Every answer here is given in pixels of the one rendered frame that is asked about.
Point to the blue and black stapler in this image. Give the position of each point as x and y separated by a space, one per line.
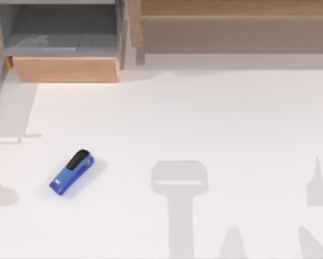
67 177

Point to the pale wooden drawer front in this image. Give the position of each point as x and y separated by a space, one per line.
65 69

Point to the wooden cupboard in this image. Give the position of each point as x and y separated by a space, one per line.
231 27

